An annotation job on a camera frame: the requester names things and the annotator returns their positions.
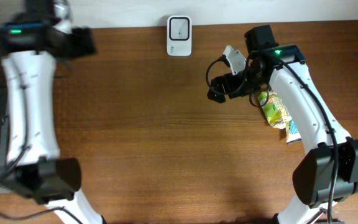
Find green tea carton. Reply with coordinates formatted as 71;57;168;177
257;91;292;129

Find white barcode scanner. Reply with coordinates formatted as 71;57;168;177
167;15;192;57

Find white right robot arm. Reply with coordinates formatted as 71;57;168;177
206;25;358;223

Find yellow snack bag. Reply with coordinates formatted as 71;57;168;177
285;120;301;145

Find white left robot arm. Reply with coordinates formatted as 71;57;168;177
0;0;104;223

